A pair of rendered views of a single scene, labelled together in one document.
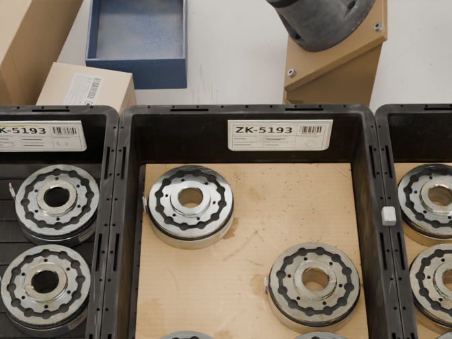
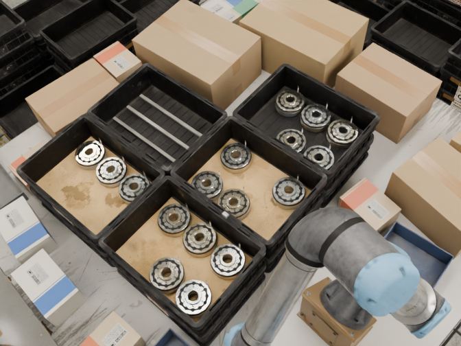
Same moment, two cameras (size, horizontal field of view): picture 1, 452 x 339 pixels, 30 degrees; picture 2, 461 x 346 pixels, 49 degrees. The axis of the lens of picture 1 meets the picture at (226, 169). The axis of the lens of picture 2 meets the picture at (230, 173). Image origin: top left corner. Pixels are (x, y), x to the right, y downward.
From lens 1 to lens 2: 129 cm
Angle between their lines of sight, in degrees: 62
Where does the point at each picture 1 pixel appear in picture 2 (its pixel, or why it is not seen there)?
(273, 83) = not seen: hidden behind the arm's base
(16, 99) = (389, 188)
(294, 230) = (258, 217)
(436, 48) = not seen: outside the picture
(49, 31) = (422, 218)
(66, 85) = (385, 206)
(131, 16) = (426, 270)
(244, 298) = (247, 189)
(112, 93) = (369, 218)
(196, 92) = not seen: hidden behind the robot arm
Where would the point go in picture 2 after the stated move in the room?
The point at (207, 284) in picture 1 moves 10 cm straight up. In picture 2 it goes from (260, 183) to (260, 166)
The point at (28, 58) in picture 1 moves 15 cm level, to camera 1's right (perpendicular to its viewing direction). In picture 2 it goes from (405, 198) to (380, 231)
